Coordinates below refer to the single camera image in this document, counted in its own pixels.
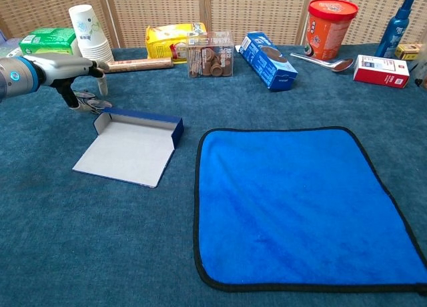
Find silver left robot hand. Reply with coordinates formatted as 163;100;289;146
33;52;111;114

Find black wire eyeglasses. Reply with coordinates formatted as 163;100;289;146
73;90;113;114

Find blue folding glasses case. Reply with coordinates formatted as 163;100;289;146
72;107;185;189

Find green tissue box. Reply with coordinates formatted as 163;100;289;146
19;27;79;57

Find stack of white paper cups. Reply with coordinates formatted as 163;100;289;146
68;4;115;63

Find large blue white tissue pack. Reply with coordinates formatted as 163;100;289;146
0;36;21;59

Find wooden rolling pin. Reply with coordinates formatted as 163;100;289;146
105;57;175;74

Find yellow cracker box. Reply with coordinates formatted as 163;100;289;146
145;22;208;65

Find clear box of brown cookies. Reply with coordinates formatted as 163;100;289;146
186;31;235;79

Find teal table mat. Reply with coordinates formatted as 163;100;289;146
0;43;427;307

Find woven folding screen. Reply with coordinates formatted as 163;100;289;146
0;0;427;49

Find blue sandwich cookie box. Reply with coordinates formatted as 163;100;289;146
239;31;299;93

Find orange instant noodle tub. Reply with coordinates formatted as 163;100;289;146
304;0;360;61

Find blue cloth with black edge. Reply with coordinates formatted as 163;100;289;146
193;125;427;294

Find metal spoon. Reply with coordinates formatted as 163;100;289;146
290;52;355;73

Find small red white box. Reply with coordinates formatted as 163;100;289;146
352;54;410;89

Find blue spray bottle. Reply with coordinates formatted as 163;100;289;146
374;0;416;59

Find small yellow brown box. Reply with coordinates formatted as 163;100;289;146
394;43;423;61

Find clear bag of cookies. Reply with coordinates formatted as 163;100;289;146
413;58;427;89

